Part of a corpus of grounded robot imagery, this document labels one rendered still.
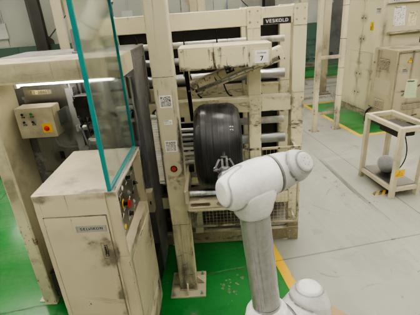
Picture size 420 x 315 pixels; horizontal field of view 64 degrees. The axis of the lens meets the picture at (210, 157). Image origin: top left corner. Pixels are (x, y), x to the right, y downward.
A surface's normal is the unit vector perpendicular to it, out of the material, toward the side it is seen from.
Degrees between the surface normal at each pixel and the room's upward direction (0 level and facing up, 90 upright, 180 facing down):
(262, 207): 88
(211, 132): 52
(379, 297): 0
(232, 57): 90
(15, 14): 90
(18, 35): 90
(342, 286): 0
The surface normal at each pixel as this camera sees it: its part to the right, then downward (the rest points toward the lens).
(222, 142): -0.03, -0.01
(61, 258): 0.00, 0.40
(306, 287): -0.03, -0.95
